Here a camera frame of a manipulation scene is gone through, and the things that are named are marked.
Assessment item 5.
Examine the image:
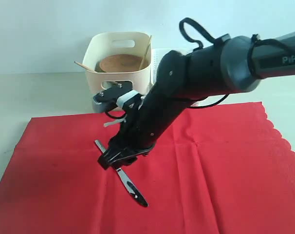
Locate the white perforated plastic basket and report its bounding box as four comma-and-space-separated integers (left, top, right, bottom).
150, 48, 192, 88

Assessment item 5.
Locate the wooden chopstick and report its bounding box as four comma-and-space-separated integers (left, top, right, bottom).
74, 60, 121, 86
139, 35, 152, 70

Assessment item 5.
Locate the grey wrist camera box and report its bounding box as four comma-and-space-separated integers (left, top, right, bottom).
92, 82, 143, 115

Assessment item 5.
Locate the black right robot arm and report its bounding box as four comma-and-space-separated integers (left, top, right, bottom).
98, 32, 295, 169

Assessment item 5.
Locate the red table cloth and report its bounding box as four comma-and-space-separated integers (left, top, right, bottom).
0, 102, 295, 234

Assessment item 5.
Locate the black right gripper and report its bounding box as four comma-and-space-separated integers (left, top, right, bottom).
98, 93, 184, 170

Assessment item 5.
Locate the cream plastic storage bin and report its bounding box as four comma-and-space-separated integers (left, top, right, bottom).
82, 32, 151, 96

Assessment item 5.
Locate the metal table knife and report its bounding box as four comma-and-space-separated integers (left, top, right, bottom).
94, 139, 148, 207

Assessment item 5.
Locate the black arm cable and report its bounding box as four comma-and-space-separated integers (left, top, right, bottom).
105, 17, 295, 122

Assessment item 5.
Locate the brown round plate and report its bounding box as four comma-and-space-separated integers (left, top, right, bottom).
95, 54, 149, 73

